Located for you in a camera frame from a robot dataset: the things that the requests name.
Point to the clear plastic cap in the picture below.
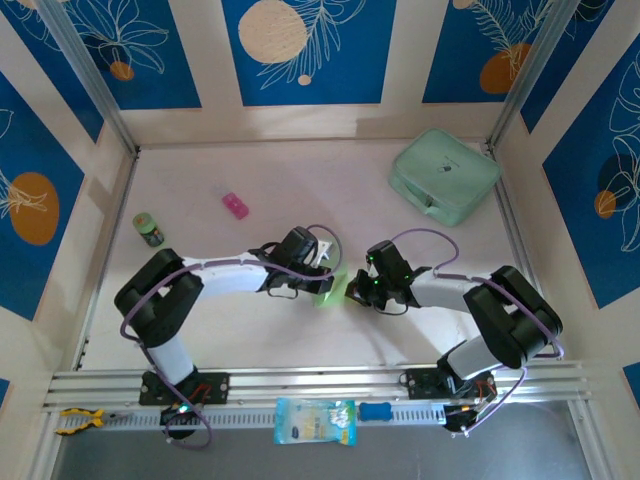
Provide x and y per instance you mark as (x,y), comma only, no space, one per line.
(219,191)

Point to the small green-capped bottle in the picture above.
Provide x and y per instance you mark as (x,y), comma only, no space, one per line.
(148,230)

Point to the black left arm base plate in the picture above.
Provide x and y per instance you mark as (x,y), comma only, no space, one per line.
(217,387)

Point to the mint green zip pouch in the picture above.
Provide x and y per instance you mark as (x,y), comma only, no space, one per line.
(445,170)

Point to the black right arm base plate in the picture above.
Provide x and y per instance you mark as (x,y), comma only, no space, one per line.
(415,382)

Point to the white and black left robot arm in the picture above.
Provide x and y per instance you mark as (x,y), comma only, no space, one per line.
(160,305)

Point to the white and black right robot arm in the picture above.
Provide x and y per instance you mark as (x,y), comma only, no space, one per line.
(515,325)

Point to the green paper sheet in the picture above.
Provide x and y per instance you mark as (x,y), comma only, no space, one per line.
(330,299)

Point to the blue wet wipes packet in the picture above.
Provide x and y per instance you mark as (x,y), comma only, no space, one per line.
(315,422)

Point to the aluminium frame post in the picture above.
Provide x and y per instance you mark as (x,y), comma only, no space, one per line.
(530,70)
(95,80)

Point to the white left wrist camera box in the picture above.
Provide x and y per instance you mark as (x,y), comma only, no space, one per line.
(324,250)

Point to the aluminium table side rail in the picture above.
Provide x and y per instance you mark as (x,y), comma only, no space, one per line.
(521,250)
(110,250)

